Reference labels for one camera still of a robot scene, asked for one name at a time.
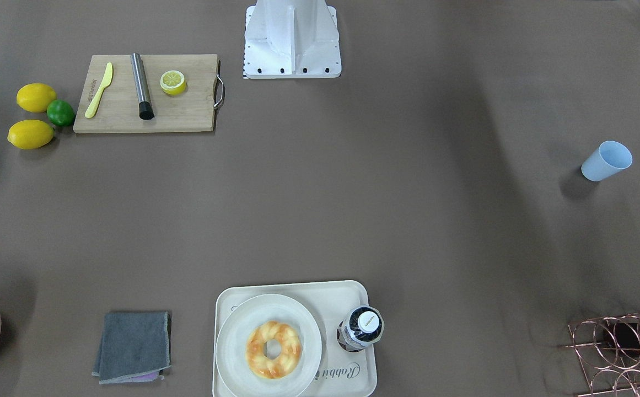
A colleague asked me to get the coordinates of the grey folded cloth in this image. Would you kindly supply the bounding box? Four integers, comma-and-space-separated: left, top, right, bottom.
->
92, 311, 171, 384

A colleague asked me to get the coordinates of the wooden cutting board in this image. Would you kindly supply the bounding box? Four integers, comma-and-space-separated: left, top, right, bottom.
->
73, 53, 225, 134

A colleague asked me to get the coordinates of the white plate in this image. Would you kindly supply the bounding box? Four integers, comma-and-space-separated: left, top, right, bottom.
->
216, 294, 323, 396

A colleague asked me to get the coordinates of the light blue plastic cup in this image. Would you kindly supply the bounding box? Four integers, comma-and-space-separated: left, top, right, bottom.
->
581, 141, 633, 183

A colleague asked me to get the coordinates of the glazed donut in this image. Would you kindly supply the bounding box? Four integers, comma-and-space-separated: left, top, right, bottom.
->
245, 321, 303, 379

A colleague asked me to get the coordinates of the dark drink bottle on tray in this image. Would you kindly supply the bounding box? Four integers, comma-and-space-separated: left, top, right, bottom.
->
336, 305, 385, 352

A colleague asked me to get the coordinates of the beige serving tray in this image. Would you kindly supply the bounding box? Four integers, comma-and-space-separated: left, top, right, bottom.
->
212, 281, 378, 396

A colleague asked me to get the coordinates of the yellow lemon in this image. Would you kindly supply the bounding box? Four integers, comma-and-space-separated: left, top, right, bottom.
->
17, 83, 57, 113
7, 120, 55, 150

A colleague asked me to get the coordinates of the steel cylinder black tip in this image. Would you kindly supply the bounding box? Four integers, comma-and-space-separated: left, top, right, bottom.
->
130, 52, 154, 120

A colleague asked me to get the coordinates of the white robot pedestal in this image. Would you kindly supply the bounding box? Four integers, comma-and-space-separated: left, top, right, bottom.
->
243, 1, 342, 79

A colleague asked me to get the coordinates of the yellow plastic knife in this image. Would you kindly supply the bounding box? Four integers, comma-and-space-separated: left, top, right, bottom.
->
84, 62, 114, 119

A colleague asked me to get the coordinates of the lemon half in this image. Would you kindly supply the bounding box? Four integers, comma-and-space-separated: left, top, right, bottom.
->
159, 70, 187, 96

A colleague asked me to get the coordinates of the green lime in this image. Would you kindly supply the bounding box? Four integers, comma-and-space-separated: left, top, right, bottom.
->
46, 99, 76, 127

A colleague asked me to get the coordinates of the copper wire bottle rack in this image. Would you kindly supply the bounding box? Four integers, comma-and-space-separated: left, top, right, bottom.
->
564, 312, 640, 396

